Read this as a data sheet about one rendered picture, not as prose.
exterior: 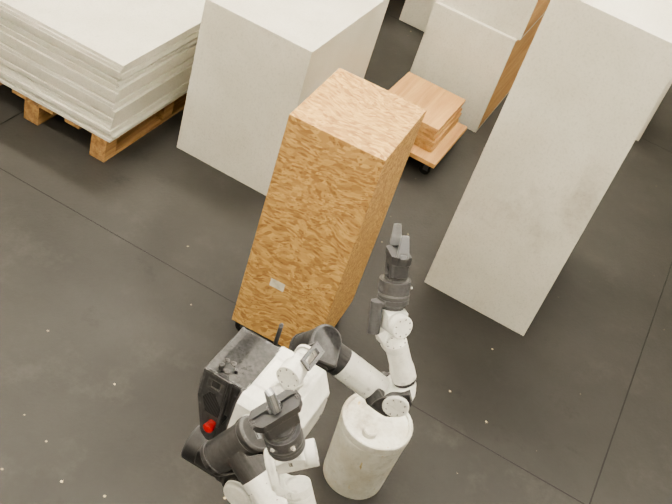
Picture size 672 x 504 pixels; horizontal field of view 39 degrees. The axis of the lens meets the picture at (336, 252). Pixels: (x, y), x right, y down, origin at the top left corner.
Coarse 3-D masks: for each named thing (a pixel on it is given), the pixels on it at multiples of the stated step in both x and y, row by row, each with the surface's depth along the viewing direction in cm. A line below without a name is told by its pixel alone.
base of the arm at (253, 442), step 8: (248, 416) 236; (240, 424) 232; (248, 424) 234; (240, 432) 231; (248, 432) 232; (208, 440) 240; (240, 440) 231; (248, 440) 230; (256, 440) 233; (200, 448) 238; (248, 448) 231; (256, 448) 231; (264, 448) 234; (200, 456) 236; (208, 464) 235; (216, 472) 235; (232, 472) 240
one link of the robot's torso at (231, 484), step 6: (228, 486) 270; (234, 486) 269; (240, 486) 269; (228, 492) 271; (234, 492) 270; (240, 492) 269; (246, 492) 269; (228, 498) 273; (234, 498) 271; (240, 498) 270; (246, 498) 269
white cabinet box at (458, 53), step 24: (432, 24) 624; (456, 24) 616; (480, 24) 609; (432, 48) 632; (456, 48) 625; (480, 48) 617; (504, 48) 610; (528, 48) 682; (432, 72) 641; (456, 72) 633; (480, 72) 625; (504, 72) 630; (480, 96) 634; (504, 96) 695; (480, 120) 643
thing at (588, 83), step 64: (576, 0) 404; (640, 0) 422; (576, 64) 417; (640, 64) 405; (512, 128) 446; (576, 128) 432; (640, 128) 419; (512, 192) 463; (576, 192) 448; (448, 256) 499; (512, 256) 482; (512, 320) 501
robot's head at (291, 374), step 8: (296, 352) 245; (304, 352) 245; (312, 352) 246; (288, 360) 242; (296, 360) 242; (312, 360) 246; (280, 368) 240; (288, 368) 239; (296, 368) 240; (304, 368) 242; (280, 376) 242; (288, 376) 240; (296, 376) 239; (304, 376) 242; (288, 384) 242; (296, 384) 240
